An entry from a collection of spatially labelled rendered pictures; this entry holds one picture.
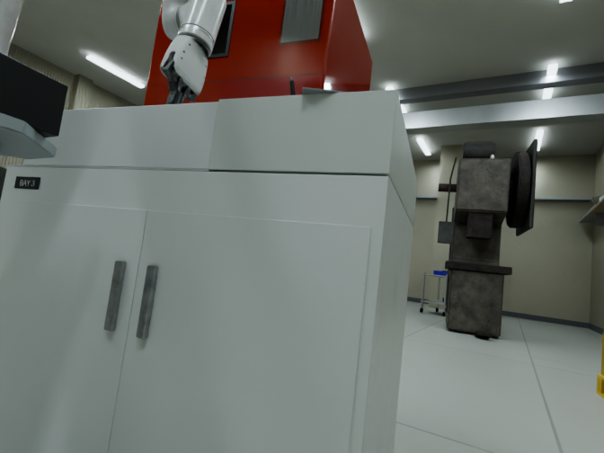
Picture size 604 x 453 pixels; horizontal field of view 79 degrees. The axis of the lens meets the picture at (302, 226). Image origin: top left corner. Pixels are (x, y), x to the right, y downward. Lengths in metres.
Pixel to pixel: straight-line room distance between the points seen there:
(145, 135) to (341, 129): 0.44
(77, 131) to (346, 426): 0.85
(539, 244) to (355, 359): 10.40
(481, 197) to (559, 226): 5.45
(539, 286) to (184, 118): 10.42
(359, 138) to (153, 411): 0.62
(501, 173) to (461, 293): 1.76
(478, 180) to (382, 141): 5.18
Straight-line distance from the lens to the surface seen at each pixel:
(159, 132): 0.86
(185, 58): 0.94
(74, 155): 1.03
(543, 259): 10.91
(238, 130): 0.75
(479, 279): 5.57
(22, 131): 0.70
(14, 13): 0.88
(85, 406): 0.94
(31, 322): 1.05
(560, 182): 11.25
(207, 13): 1.03
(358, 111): 0.67
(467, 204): 5.72
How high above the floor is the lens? 0.66
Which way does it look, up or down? 6 degrees up
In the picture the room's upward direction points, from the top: 7 degrees clockwise
